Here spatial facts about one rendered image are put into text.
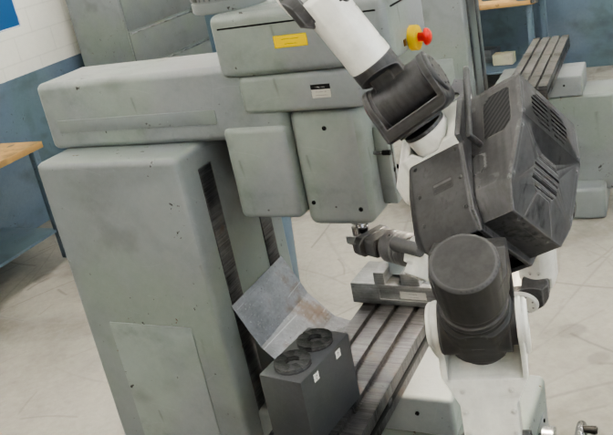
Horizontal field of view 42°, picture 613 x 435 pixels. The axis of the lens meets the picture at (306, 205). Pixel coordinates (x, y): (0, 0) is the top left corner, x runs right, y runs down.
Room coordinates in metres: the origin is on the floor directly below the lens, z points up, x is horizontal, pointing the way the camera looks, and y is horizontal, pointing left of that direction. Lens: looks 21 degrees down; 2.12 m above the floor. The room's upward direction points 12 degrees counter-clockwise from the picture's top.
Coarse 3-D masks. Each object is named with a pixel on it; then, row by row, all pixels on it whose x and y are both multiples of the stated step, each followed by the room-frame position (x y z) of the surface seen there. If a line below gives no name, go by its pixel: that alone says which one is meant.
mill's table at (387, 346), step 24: (360, 312) 2.16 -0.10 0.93; (384, 312) 2.13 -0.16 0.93; (408, 312) 2.10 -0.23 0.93; (360, 336) 2.02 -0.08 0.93; (384, 336) 2.00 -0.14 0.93; (408, 336) 1.97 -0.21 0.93; (360, 360) 1.91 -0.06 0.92; (384, 360) 1.89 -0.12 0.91; (408, 360) 1.88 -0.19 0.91; (360, 384) 1.78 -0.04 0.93; (384, 384) 1.76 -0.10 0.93; (408, 384) 1.86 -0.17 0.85; (360, 408) 1.68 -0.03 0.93; (384, 408) 1.71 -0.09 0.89; (336, 432) 1.61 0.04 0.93; (360, 432) 1.59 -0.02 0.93
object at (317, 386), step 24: (312, 336) 1.74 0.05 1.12; (336, 336) 1.73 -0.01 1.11; (288, 360) 1.66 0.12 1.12; (312, 360) 1.64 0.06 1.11; (336, 360) 1.67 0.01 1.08; (264, 384) 1.62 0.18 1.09; (288, 384) 1.58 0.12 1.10; (312, 384) 1.59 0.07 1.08; (336, 384) 1.66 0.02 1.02; (288, 408) 1.59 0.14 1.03; (312, 408) 1.57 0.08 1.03; (336, 408) 1.64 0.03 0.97; (288, 432) 1.60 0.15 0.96; (312, 432) 1.56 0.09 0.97
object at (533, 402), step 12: (528, 384) 1.91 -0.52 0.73; (540, 384) 1.91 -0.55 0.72; (528, 396) 1.86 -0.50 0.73; (540, 396) 1.88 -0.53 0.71; (264, 408) 2.06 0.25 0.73; (528, 408) 1.81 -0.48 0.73; (540, 408) 1.86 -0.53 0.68; (264, 420) 2.05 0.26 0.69; (528, 420) 1.77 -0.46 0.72; (540, 420) 1.85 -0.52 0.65; (264, 432) 2.06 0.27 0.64; (384, 432) 1.86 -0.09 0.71; (396, 432) 1.84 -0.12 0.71; (408, 432) 1.83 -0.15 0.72; (420, 432) 1.81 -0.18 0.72; (540, 432) 1.83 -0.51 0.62
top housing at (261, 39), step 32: (384, 0) 1.81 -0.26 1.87; (416, 0) 1.98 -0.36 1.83; (224, 32) 2.00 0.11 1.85; (256, 32) 1.96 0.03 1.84; (288, 32) 1.92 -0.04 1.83; (384, 32) 1.80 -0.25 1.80; (224, 64) 2.01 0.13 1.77; (256, 64) 1.97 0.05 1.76; (288, 64) 1.92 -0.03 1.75; (320, 64) 1.88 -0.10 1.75
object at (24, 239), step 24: (480, 0) 7.73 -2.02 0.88; (504, 0) 7.45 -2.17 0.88; (528, 0) 7.24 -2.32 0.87; (528, 24) 7.27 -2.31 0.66; (0, 144) 5.74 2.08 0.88; (24, 144) 5.58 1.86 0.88; (0, 168) 5.22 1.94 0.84; (0, 240) 5.55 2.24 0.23; (24, 240) 5.44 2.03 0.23; (0, 264) 5.05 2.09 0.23
